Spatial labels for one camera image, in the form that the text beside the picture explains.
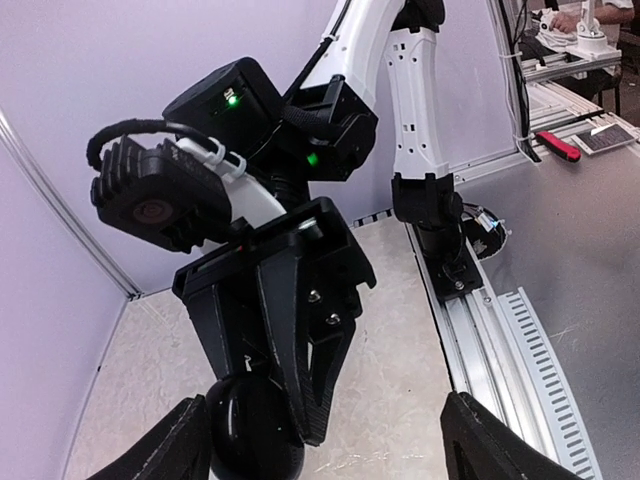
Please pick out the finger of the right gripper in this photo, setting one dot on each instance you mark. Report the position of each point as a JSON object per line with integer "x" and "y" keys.
{"x": 309, "y": 298}
{"x": 207, "y": 317}

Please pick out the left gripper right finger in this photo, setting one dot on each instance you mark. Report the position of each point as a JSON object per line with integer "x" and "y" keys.
{"x": 479, "y": 446}

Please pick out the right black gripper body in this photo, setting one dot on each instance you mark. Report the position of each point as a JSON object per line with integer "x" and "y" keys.
{"x": 232, "y": 269}

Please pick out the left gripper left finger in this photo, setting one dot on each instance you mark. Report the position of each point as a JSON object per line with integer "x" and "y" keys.
{"x": 177, "y": 447}

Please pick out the black round charging case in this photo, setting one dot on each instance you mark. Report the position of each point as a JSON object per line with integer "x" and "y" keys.
{"x": 252, "y": 434}

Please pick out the red black tool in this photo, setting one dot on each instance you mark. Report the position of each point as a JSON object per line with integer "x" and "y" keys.
{"x": 558, "y": 147}

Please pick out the smartphone on bench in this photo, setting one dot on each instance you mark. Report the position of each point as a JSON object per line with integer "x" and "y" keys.
{"x": 604, "y": 138}

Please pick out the seated person white shirt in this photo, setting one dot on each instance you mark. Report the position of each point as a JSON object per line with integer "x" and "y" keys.
{"x": 559, "y": 28}

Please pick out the front aluminium rail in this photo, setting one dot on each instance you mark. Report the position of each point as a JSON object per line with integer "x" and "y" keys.
{"x": 482, "y": 361}

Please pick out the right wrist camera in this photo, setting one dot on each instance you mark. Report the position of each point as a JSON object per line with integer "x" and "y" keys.
{"x": 179, "y": 195}

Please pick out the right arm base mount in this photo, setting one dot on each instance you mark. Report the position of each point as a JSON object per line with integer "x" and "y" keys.
{"x": 450, "y": 265}

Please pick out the white slotted cable duct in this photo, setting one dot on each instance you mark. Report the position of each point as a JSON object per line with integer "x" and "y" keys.
{"x": 561, "y": 414}

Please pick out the right aluminium frame post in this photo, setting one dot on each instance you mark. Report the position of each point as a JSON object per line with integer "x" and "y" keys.
{"x": 517, "y": 97}

